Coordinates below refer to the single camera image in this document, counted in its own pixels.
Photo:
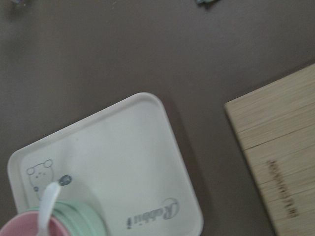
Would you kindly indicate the cream rabbit tray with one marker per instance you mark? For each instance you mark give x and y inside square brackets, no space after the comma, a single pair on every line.
[122,161]

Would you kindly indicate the stacked green bowls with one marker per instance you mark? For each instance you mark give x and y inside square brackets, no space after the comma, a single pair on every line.
[78,218]

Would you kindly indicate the white ceramic spoon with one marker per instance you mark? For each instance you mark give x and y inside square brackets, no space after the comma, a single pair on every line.
[48,200]

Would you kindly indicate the bamboo cutting board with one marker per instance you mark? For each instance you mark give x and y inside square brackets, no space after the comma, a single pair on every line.
[275,127]

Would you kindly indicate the small pink bowl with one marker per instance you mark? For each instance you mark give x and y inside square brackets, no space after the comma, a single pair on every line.
[25,224]

